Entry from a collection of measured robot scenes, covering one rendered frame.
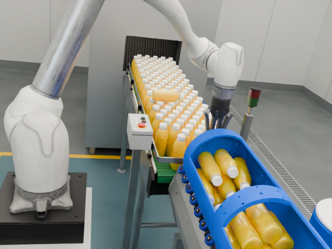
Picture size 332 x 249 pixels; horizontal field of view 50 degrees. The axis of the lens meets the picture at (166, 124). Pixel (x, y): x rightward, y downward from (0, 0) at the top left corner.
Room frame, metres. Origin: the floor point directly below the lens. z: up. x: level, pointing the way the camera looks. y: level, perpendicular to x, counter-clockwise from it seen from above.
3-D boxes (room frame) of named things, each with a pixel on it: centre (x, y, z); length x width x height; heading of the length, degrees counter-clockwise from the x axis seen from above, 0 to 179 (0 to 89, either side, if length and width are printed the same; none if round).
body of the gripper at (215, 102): (1.35, -0.21, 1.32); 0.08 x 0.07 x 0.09; 104
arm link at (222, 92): (1.35, -0.21, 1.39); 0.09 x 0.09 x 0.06
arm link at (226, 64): (1.36, -0.20, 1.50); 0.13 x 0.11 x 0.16; 32
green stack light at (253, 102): (1.89, -0.46, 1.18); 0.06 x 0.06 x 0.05
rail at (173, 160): (1.51, -0.19, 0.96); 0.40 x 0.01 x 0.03; 104
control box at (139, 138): (1.56, 0.13, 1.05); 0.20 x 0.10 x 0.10; 14
